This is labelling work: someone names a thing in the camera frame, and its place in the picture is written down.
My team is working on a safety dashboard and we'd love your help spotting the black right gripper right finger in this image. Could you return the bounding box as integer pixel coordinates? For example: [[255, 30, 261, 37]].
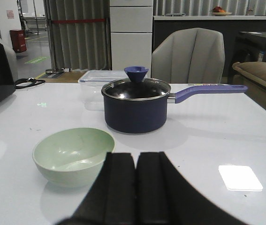
[[137, 152, 243, 225]]

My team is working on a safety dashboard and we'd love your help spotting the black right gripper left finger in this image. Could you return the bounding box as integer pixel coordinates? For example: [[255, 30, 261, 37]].
[[60, 153, 136, 225]]

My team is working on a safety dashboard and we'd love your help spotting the green bowl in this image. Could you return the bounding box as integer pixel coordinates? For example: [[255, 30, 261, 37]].
[[32, 127, 115, 188]]

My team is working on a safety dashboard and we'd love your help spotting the dark blue saucepan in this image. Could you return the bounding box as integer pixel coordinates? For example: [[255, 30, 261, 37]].
[[102, 85, 248, 134]]

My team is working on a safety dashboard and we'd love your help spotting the glass lid blue knob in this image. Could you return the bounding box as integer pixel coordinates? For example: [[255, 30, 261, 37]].
[[101, 66, 171, 101]]

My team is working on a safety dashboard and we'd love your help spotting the clear plastic container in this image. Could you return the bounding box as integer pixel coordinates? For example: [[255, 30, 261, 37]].
[[78, 70, 127, 111]]

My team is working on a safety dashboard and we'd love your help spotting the beige upholstered chair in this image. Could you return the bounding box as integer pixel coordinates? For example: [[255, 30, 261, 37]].
[[151, 28, 225, 83]]

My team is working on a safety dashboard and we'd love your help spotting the tan cushion sofa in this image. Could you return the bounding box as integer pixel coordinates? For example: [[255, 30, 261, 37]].
[[232, 61, 266, 110]]

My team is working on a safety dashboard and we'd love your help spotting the white drawer cabinet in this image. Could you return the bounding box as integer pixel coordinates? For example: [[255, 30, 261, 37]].
[[109, 0, 153, 70]]

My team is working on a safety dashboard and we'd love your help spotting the red barrier belt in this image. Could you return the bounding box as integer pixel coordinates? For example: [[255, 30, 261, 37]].
[[51, 18, 106, 24]]

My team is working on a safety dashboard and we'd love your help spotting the red fire extinguisher box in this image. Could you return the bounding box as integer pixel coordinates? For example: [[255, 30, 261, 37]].
[[9, 30, 27, 53]]

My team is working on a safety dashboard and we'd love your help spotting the fruit plate on counter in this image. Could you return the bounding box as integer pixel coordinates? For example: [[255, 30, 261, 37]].
[[211, 6, 232, 16]]

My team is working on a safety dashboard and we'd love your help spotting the stanchion post with base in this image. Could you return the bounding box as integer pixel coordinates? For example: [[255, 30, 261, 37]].
[[44, 0, 64, 75]]

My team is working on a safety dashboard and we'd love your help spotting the black toaster power cord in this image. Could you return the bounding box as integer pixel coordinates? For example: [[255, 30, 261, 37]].
[[14, 77, 46, 90]]

